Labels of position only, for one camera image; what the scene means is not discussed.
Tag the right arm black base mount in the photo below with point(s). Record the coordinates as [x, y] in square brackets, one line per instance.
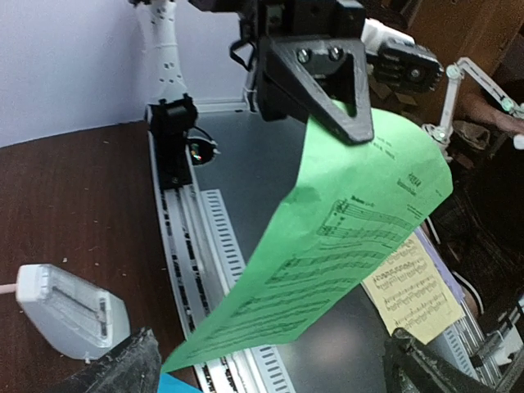
[169, 124]

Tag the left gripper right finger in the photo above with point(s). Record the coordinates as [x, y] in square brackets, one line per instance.
[408, 358]

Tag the yellow sheet music paper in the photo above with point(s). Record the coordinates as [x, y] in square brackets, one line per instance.
[409, 292]

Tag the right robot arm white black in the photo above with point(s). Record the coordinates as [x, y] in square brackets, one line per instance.
[157, 20]

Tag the pink folding music stand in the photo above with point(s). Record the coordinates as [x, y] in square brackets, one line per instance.
[8, 288]

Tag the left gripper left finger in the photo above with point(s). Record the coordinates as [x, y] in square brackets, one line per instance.
[132, 366]

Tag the green sheet music paper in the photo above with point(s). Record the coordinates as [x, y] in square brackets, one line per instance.
[351, 207]

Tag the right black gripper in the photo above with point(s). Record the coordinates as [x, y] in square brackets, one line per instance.
[322, 73]

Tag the blue sheet music paper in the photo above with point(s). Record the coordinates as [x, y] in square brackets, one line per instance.
[170, 384]

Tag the front aluminium rail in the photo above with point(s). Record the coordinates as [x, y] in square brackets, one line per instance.
[204, 262]

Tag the white metronome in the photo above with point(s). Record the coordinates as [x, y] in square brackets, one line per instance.
[77, 318]

